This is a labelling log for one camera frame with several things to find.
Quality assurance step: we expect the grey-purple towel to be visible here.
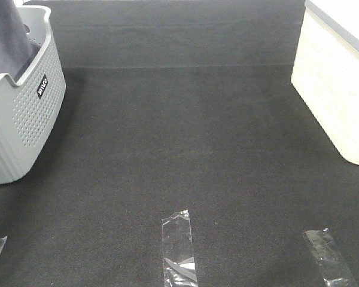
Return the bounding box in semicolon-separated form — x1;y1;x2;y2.
0;1;39;81

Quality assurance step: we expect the black table mat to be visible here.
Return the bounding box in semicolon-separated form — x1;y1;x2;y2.
0;1;359;286

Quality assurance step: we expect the clear tape strip centre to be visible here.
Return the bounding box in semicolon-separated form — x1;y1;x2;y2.
162;210;198;286

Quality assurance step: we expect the grey perforated laundry basket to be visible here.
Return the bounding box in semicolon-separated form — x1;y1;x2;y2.
0;5;66;185

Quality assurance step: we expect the cream white storage bin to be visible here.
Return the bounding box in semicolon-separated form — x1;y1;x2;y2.
291;1;359;165

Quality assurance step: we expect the clear tape strip right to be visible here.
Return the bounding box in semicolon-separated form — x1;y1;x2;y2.
303;228;358;287

